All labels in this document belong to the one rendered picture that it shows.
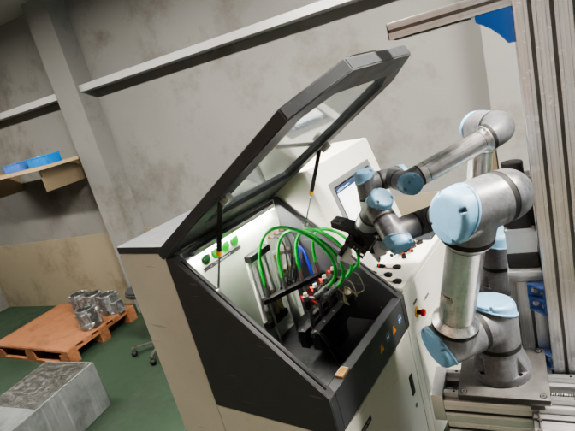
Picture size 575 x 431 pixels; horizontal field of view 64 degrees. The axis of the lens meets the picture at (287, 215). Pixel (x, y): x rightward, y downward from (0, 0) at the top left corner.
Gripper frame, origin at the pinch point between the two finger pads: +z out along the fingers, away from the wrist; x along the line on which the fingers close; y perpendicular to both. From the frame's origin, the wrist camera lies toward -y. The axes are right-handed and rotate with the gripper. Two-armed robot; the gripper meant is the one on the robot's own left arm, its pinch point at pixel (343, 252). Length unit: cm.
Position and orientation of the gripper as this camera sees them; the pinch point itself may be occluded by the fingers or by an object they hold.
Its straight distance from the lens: 165.1
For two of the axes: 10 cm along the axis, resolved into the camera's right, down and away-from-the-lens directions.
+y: 7.6, 5.9, -2.6
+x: 6.2, -5.6, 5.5
